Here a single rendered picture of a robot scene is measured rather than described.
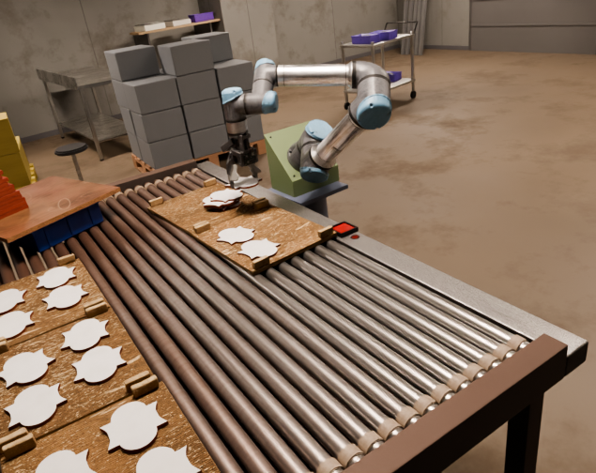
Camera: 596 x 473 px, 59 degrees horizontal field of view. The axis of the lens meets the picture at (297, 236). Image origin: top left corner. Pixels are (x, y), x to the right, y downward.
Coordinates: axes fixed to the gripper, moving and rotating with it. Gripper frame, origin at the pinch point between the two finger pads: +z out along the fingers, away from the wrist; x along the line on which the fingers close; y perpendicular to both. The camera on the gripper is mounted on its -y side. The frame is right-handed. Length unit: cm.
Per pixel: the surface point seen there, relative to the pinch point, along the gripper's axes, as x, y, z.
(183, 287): -44, 29, 13
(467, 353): -12, 109, 12
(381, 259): 7, 64, 13
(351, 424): -46, 106, 12
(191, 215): -16.8, -16.4, 12.7
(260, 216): 0.1, 8.3, 12.1
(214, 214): -10.3, -8.9, 12.5
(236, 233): -14.8, 14.9, 11.1
